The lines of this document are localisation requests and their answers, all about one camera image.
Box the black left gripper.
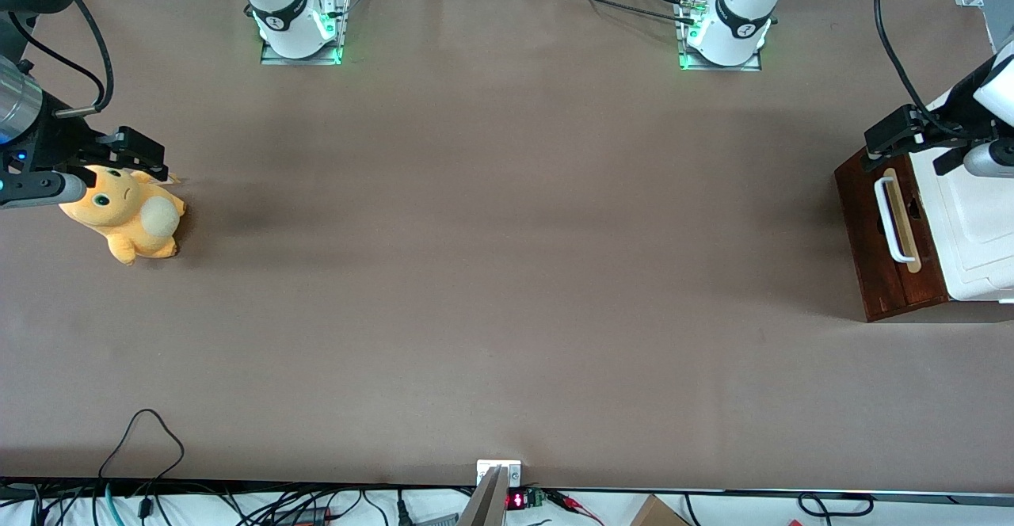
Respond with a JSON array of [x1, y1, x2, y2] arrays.
[[860, 55, 1002, 178]]

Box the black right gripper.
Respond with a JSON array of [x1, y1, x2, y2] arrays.
[[0, 90, 170, 194]]

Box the wooden drawer with white handle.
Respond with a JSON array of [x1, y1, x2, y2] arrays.
[[835, 146, 945, 311]]

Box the orange plush toy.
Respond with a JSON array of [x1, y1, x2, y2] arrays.
[[58, 163, 188, 266]]

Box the white cabinet with wooden base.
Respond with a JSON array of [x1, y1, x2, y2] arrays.
[[834, 35, 1014, 323]]

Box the black power adapter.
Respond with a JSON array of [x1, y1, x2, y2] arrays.
[[272, 506, 332, 526]]

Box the brown cardboard box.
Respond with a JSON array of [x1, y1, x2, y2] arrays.
[[628, 494, 692, 526]]

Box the red clip leads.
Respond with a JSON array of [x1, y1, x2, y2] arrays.
[[545, 490, 605, 526]]

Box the grey aluminium bar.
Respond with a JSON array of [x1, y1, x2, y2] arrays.
[[458, 465, 509, 526]]

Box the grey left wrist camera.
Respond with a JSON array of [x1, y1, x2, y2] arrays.
[[962, 139, 1014, 181]]

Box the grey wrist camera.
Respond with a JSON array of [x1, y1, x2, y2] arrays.
[[962, 139, 1014, 181], [0, 171, 90, 212]]

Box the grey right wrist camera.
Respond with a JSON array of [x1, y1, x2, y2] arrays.
[[0, 171, 90, 212]]

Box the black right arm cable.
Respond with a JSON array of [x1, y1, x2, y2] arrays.
[[54, 0, 116, 120], [8, 13, 109, 93]]

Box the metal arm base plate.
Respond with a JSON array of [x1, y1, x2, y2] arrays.
[[676, 0, 764, 73], [260, 0, 352, 67]]

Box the black looped cable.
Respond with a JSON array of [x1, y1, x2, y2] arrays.
[[97, 408, 186, 520]]

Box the black coiled cable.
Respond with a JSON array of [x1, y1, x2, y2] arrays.
[[797, 492, 875, 519]]

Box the white metal bracket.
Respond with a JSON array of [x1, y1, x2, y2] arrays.
[[476, 459, 523, 489]]

